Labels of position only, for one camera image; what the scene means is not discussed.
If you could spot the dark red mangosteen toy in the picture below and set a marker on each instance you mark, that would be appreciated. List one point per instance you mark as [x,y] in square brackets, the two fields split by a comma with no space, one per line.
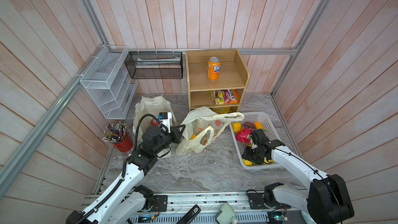
[250,125]

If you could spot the yellow bell pepper toy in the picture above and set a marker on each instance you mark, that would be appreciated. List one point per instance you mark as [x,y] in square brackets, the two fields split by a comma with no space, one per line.
[193,136]

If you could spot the orange snack bag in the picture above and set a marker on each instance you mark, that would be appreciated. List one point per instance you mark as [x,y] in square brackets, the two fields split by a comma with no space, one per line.
[231,97]

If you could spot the yellow lemon toy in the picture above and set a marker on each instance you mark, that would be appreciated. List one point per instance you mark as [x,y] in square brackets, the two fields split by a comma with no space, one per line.
[236,127]

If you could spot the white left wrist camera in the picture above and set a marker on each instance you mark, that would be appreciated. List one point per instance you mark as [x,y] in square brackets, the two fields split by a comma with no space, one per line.
[165,119]

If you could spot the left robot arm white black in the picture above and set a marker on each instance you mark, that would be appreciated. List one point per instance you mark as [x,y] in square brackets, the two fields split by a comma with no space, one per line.
[125,197]

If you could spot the pink dragon fruit toy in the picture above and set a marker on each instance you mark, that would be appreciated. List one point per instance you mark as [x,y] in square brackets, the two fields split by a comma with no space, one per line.
[243,136]

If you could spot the orange Fanta can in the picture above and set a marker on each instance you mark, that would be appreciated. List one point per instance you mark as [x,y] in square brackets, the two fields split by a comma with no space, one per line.
[213,68]

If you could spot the yellow plastic grocery bag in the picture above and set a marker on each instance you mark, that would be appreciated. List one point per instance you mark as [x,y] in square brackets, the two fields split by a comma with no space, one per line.
[206,125]

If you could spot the yellow chips bag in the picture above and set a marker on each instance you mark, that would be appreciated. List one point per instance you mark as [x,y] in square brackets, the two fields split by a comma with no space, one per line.
[221,110]

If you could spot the yellow green snack bag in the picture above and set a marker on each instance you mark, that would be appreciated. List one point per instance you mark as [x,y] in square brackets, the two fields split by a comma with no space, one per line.
[220,97]

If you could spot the floral canvas tote bag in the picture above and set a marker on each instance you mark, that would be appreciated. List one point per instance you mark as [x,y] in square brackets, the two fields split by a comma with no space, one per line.
[147,110]

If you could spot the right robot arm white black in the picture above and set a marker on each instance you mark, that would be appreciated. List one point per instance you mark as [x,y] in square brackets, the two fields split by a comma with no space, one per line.
[326,198]

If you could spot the black remote handset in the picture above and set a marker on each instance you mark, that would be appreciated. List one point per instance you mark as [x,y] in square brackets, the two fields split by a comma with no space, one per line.
[190,215]

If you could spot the grey small display device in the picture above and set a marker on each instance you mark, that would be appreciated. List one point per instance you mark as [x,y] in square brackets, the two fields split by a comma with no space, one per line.
[226,215]

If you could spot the black mesh wall basket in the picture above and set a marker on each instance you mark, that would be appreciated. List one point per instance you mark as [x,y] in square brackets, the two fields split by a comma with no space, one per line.
[154,64]

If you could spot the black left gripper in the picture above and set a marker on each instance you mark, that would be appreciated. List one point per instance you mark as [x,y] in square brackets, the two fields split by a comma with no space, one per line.
[176,134]

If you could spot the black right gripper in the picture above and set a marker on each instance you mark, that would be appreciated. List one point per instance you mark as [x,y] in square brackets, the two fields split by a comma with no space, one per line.
[245,153]

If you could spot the white plastic fruit basket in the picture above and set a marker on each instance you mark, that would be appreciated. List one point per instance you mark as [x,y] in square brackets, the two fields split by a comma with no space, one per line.
[269,130]

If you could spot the red pen holder with pens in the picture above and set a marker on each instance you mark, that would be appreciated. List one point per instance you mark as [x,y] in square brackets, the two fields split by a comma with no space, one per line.
[118,136]

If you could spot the white wire mesh shelf rack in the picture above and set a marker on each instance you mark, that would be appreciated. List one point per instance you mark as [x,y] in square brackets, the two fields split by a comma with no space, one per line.
[108,81]

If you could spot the wooden shelf unit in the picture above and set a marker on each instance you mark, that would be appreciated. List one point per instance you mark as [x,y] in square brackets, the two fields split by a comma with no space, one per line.
[233,75]

